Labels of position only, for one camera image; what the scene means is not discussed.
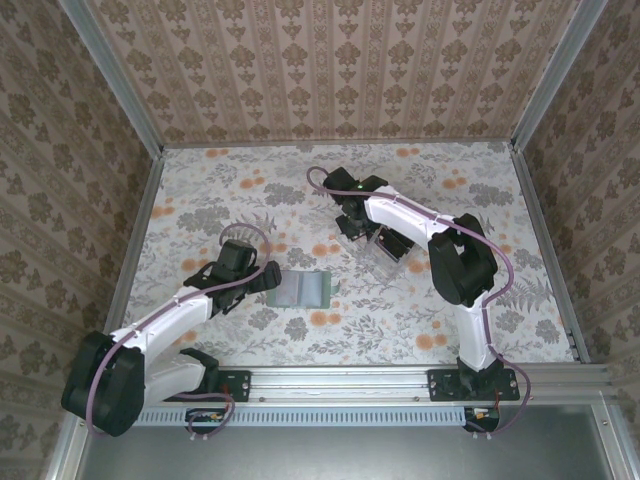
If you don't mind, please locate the black connector box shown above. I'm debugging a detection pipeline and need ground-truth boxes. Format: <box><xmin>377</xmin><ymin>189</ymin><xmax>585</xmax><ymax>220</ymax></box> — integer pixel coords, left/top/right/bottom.
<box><xmin>185</xmin><ymin>407</ymin><xmax>227</xmax><ymax>435</ymax></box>
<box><xmin>463</xmin><ymin>406</ymin><xmax>501</xmax><ymax>434</ymax></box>

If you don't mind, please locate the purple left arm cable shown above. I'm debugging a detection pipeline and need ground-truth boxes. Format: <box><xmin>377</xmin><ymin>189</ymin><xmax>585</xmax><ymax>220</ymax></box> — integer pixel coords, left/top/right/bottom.
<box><xmin>85</xmin><ymin>223</ymin><xmax>274</xmax><ymax>442</ymax></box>

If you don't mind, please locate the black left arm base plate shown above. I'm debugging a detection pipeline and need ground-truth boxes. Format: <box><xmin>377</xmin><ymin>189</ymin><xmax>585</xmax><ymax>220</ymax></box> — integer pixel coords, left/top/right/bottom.
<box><xmin>164</xmin><ymin>368</ymin><xmax>252</xmax><ymax>404</ymax></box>

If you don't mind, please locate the grey metal sheet panel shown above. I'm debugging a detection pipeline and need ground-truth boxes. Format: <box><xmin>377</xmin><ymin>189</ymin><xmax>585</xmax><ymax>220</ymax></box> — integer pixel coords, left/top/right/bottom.
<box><xmin>74</xmin><ymin>423</ymin><xmax>624</xmax><ymax>480</ymax></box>

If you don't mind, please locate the aluminium frame post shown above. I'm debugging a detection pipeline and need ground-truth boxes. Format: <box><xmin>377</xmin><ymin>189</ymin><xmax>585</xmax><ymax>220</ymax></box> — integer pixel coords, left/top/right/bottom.
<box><xmin>509</xmin><ymin>0</ymin><xmax>612</xmax><ymax>154</ymax></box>
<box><xmin>55</xmin><ymin>0</ymin><xmax>166</xmax><ymax>156</ymax></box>

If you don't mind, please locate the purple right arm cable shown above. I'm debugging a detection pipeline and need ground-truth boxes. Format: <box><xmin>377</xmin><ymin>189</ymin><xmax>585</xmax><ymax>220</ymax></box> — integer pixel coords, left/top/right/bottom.
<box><xmin>305</xmin><ymin>166</ymin><xmax>532</xmax><ymax>441</ymax></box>

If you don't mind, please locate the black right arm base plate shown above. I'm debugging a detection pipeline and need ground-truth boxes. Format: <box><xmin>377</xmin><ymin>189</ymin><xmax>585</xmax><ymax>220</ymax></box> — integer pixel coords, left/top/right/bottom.
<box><xmin>428</xmin><ymin>368</ymin><xmax>521</xmax><ymax>403</ymax></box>

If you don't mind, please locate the black credit card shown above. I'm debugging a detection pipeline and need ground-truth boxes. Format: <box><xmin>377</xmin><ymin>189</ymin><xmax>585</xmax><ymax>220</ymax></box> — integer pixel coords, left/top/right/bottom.
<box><xmin>378</xmin><ymin>237</ymin><xmax>409</xmax><ymax>265</ymax></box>
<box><xmin>387</xmin><ymin>225</ymin><xmax>415</xmax><ymax>251</ymax></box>

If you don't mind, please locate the grey slotted cable duct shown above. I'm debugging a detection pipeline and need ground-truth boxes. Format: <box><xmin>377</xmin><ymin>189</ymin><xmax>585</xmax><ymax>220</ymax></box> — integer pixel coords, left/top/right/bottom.
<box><xmin>134</xmin><ymin>405</ymin><xmax>503</xmax><ymax>429</ymax></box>

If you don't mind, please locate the floral patterned table cover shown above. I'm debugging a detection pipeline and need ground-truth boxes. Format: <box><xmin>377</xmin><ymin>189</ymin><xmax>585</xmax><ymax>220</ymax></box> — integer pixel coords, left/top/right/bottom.
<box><xmin>122</xmin><ymin>141</ymin><xmax>576</xmax><ymax>366</ymax></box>

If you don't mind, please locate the aluminium table side rail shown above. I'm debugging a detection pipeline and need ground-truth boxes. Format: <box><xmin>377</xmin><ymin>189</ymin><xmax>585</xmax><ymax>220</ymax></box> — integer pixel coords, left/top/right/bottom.
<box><xmin>509</xmin><ymin>142</ymin><xmax>592</xmax><ymax>365</ymax></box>
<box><xmin>102</xmin><ymin>147</ymin><xmax>166</xmax><ymax>341</ymax></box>

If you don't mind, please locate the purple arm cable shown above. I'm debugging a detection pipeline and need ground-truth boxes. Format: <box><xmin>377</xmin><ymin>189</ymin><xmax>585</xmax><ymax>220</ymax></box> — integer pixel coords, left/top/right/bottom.
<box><xmin>85</xmin><ymin>223</ymin><xmax>274</xmax><ymax>442</ymax></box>
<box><xmin>305</xmin><ymin>166</ymin><xmax>532</xmax><ymax>441</ymax></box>

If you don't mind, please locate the aluminium panel frame bar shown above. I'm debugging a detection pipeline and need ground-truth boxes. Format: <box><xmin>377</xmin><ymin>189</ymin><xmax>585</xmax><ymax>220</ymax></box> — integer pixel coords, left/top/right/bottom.
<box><xmin>589</xmin><ymin>394</ymin><xmax>632</xmax><ymax>480</ymax></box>
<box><xmin>44</xmin><ymin>414</ymin><xmax>96</xmax><ymax>480</ymax></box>

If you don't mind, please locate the green card holder wallet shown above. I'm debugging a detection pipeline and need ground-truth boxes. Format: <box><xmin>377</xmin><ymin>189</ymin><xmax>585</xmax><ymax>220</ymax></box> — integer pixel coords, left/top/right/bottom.
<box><xmin>266</xmin><ymin>268</ymin><xmax>342</xmax><ymax>310</ymax></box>

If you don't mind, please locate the aluminium mounting rail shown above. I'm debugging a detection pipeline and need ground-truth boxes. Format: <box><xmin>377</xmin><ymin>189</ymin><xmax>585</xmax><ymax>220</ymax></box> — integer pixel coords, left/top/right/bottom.
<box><xmin>142</xmin><ymin>363</ymin><xmax>615</xmax><ymax>404</ymax></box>

